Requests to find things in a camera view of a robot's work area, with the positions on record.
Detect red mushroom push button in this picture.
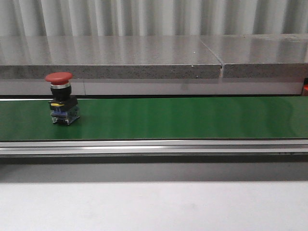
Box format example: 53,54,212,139
45,72,80,125

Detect grey stone counter slab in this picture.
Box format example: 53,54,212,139
0,36,221,79
200,34,308,82

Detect white cabinet front panel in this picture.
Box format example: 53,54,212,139
0,78,303,96

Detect grey stone counter slab right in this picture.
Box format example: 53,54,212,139
200,34,308,82

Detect green conveyor belt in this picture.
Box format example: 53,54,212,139
0,96,308,141

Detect red object at right edge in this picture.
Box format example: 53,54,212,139
302,78,308,96

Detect white corrugated curtain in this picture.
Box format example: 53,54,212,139
0,0,308,36

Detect aluminium conveyor side rail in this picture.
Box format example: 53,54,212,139
0,139,308,157

